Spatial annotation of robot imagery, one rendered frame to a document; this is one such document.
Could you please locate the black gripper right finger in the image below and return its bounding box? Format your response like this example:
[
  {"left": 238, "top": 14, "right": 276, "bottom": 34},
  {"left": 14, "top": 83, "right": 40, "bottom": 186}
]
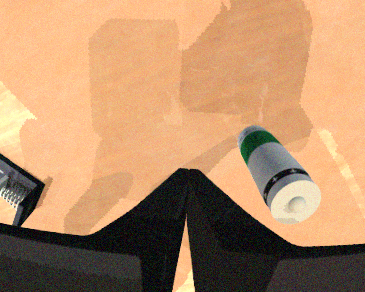
[{"left": 186, "top": 169, "right": 365, "bottom": 292}]

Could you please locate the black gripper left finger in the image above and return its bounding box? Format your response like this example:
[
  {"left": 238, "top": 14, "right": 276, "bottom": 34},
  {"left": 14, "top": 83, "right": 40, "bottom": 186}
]
[{"left": 0, "top": 169, "right": 190, "bottom": 292}]

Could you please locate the grey and green battery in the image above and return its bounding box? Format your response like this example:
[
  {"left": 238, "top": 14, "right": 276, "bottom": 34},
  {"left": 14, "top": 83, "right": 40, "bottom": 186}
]
[{"left": 238, "top": 125, "right": 322, "bottom": 224}]

